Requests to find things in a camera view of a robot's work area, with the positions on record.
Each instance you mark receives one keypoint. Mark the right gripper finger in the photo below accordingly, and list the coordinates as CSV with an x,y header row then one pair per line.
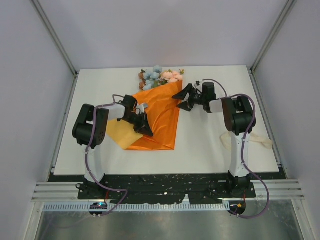
x,y
186,105
182,94

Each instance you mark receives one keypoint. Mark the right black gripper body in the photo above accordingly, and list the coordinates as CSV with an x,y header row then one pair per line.
x,y
195,98

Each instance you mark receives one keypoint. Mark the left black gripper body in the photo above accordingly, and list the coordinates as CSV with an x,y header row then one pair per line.
x,y
137,120

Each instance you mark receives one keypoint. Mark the orange wrapping paper sheet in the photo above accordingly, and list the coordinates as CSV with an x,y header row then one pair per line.
x,y
163,117

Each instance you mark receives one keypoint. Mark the fake flower bouquet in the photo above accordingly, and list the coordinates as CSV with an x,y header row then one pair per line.
x,y
151,78

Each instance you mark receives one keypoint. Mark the cream ribbon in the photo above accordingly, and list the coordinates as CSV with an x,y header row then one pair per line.
x,y
227,143

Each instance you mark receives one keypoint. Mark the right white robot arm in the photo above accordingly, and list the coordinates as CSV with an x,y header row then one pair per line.
x,y
239,114

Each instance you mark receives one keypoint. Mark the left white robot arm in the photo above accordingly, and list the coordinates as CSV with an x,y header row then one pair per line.
x,y
90,129

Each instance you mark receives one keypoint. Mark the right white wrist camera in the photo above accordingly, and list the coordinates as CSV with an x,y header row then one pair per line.
x,y
198,85

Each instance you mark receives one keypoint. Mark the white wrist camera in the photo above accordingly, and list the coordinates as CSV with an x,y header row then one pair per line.
x,y
198,85
140,108

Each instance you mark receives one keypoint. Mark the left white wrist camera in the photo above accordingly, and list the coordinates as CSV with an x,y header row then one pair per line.
x,y
140,108

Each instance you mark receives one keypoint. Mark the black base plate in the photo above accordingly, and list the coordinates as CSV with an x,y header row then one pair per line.
x,y
163,189

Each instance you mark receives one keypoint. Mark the white slotted cable duct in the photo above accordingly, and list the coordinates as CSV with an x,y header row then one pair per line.
x,y
98,207

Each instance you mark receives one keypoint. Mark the left aluminium frame post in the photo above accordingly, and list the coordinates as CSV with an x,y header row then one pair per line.
x,y
53,34

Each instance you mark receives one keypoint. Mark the aluminium frame post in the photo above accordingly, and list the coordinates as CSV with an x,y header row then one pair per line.
x,y
277,26
53,34

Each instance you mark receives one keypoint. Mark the right aluminium frame post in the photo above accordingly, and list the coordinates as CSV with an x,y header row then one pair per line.
x,y
277,26

